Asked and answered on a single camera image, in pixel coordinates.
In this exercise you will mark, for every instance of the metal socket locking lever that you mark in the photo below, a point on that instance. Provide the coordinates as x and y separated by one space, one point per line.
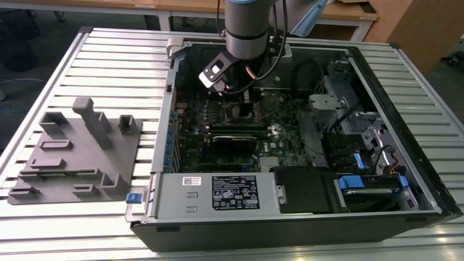
270 111

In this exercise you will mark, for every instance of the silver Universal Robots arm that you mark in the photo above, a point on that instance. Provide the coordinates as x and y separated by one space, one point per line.
246 27

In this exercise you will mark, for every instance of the CPU socket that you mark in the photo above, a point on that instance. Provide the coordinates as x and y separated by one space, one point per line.
233 114

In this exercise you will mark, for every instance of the green motherboard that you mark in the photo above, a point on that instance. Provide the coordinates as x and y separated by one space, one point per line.
285 136

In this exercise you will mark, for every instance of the black graphics card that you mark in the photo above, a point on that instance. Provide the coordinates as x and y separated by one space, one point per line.
233 150

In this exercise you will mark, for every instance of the perforated metal drive cage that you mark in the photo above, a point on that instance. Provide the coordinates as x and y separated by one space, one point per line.
340 84

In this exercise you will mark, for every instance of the silver chipset heat sink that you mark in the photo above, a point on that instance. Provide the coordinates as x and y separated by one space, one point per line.
268 161

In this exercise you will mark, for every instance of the black disk bay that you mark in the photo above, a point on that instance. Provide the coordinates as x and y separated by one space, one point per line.
337 146

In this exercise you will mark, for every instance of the blue carrier clip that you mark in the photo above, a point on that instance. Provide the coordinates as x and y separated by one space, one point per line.
357 160

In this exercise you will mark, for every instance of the grey power supply unit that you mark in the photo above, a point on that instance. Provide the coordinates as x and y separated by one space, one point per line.
173 198

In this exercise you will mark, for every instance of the hard disk in blue carrier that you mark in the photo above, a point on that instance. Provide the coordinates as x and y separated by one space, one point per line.
349 181

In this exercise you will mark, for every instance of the grey parts rack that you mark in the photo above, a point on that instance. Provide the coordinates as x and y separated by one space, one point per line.
82 163

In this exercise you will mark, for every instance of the blue case latch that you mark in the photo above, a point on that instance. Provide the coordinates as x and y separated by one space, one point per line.
133 197

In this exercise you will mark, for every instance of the wooden cabinet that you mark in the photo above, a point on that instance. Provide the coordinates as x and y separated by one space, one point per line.
426 27

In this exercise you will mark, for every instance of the office chair base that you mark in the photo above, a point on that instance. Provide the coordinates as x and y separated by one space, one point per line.
454 58

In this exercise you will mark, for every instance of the black office chair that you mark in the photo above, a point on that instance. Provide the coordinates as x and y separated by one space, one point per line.
17 40

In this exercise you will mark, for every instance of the black open PC case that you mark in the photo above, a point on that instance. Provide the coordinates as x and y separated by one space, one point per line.
289 236

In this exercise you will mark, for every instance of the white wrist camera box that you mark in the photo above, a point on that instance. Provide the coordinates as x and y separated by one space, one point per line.
213 70

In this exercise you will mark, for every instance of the grey metal bracket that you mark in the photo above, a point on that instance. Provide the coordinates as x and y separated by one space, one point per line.
325 104

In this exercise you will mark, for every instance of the wooden desk white frame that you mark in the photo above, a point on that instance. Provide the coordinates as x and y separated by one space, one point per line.
188 4

